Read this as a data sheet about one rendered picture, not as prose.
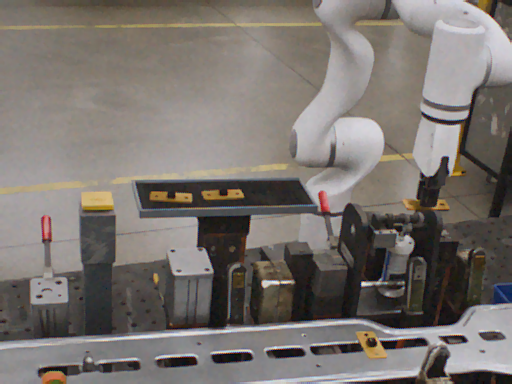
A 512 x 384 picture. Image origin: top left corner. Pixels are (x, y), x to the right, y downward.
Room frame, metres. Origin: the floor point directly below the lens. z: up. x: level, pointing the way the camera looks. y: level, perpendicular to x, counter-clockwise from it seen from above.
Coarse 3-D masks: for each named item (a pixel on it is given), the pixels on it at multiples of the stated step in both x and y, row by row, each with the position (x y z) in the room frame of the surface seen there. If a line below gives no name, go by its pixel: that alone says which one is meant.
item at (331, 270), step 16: (320, 256) 1.49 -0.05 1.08; (336, 256) 1.50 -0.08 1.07; (320, 272) 1.44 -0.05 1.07; (336, 272) 1.45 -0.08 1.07; (320, 288) 1.44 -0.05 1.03; (336, 288) 1.45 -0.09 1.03; (304, 304) 1.49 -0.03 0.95; (320, 304) 1.44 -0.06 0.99; (336, 304) 1.45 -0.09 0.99; (304, 320) 1.49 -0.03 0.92; (304, 352) 1.46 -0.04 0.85
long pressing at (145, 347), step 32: (320, 320) 1.37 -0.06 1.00; (352, 320) 1.38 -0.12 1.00; (480, 320) 1.45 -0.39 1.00; (0, 352) 1.14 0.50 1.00; (32, 352) 1.15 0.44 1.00; (64, 352) 1.16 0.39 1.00; (96, 352) 1.18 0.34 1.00; (128, 352) 1.19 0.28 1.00; (160, 352) 1.20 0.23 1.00; (192, 352) 1.21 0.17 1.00; (224, 352) 1.23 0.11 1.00; (256, 352) 1.24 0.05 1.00; (352, 352) 1.28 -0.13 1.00; (416, 352) 1.31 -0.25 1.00; (480, 352) 1.33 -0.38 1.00
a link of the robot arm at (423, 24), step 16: (400, 0) 1.52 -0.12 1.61; (416, 0) 1.49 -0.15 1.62; (432, 0) 1.49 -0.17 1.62; (448, 0) 1.49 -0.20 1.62; (400, 16) 1.52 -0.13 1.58; (416, 16) 1.48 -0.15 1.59; (432, 16) 1.49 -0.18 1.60; (448, 16) 1.49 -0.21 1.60; (464, 16) 1.48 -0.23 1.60; (480, 16) 1.47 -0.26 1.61; (416, 32) 1.51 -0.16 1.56; (432, 32) 1.50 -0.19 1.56; (496, 32) 1.44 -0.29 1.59; (496, 48) 1.39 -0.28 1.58; (496, 64) 1.37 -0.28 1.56; (496, 80) 1.38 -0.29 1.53
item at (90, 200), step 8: (88, 192) 1.48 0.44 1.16; (96, 192) 1.48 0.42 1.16; (104, 192) 1.49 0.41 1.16; (88, 200) 1.44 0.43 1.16; (96, 200) 1.45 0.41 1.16; (104, 200) 1.45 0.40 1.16; (112, 200) 1.46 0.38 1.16; (88, 208) 1.42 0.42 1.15; (96, 208) 1.43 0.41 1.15; (104, 208) 1.43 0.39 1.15; (112, 208) 1.44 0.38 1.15
